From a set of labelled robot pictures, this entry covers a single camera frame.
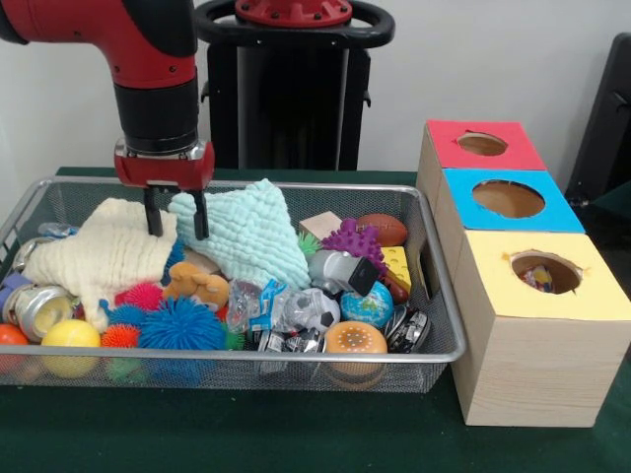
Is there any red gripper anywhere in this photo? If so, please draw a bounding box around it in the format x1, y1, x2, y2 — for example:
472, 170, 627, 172
113, 140, 216, 241

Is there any light blue muslin cloth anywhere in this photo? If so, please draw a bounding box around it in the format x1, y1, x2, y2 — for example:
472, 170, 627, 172
167, 177, 313, 290

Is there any cream muslin cloth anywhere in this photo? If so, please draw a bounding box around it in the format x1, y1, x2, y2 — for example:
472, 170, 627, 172
23, 197, 178, 334

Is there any multicoloured knotted cloth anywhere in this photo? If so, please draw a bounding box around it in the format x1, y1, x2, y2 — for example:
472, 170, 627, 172
520, 265, 557, 294

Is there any shallow metal mesh bin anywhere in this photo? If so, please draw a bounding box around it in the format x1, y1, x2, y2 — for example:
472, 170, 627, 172
0, 175, 467, 394

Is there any wooden box with three holes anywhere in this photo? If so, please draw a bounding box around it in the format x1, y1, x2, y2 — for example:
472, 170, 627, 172
416, 118, 631, 428

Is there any large blue spiky ball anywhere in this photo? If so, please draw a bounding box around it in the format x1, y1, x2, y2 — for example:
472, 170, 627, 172
139, 296, 227, 351

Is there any yellow smooth ball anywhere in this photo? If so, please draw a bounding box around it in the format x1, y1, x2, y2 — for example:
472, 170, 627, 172
40, 318, 103, 378

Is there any purple spiky ball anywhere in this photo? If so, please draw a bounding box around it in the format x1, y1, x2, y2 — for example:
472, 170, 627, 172
320, 218, 388, 272

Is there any orange smooth ball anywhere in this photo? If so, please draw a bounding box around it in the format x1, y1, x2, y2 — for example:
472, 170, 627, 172
0, 323, 30, 373

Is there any brown toy football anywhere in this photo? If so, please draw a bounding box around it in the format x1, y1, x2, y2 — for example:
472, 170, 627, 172
355, 212, 409, 247

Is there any blue globe ball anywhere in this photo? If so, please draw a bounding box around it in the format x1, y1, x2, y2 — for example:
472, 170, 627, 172
339, 280, 394, 329

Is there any toy burger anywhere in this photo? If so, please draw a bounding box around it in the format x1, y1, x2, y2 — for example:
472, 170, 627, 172
323, 319, 388, 390

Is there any yellow cheese toy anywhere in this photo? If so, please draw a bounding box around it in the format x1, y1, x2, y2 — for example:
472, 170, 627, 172
380, 244, 413, 297

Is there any dark green table cloth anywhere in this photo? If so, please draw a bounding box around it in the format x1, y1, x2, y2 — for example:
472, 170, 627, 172
0, 166, 631, 473
591, 182, 631, 211

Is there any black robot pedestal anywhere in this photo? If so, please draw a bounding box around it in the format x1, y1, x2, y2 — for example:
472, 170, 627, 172
194, 0, 396, 171

